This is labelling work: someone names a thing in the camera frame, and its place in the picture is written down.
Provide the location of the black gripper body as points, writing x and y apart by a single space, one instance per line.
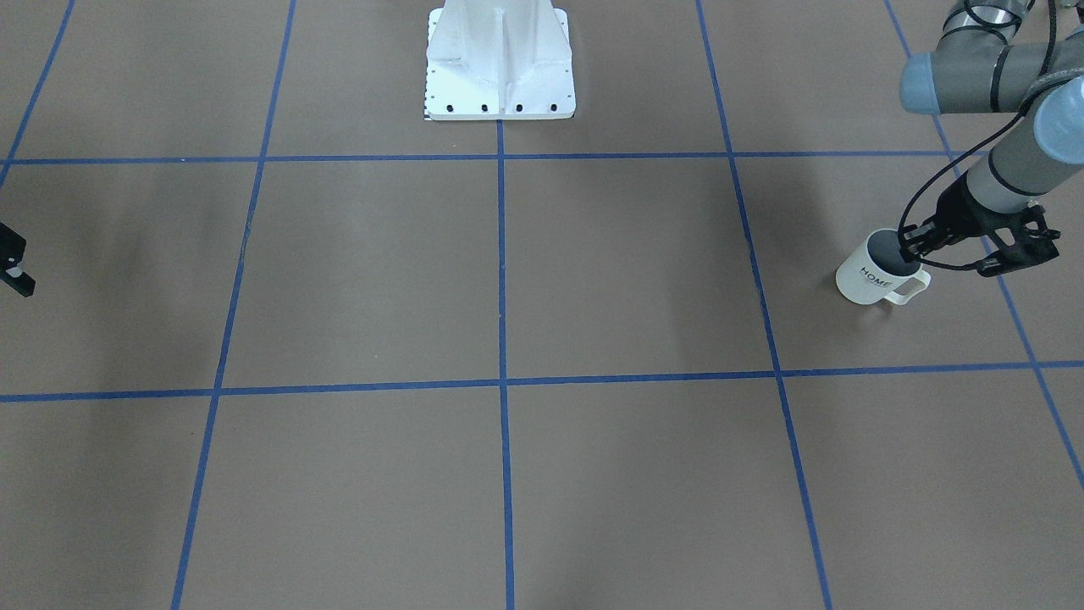
959 211

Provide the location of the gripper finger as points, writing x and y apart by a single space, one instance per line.
12 255
921 235
918 252

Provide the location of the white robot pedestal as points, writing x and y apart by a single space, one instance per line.
499 60

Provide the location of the white cup with handle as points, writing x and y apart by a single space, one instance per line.
877 272

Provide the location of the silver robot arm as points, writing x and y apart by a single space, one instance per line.
977 68

